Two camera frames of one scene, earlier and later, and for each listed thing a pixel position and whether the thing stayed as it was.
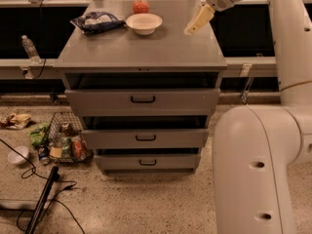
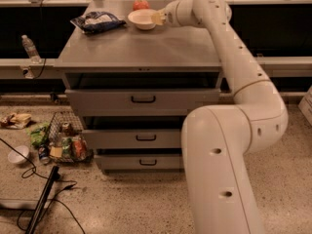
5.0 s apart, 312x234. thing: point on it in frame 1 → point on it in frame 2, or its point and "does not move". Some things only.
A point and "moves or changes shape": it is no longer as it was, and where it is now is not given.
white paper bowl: [143, 23] moves or changes shape
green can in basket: [66, 143] does not move
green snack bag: [37, 133] does not move
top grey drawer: [143, 101] does not move
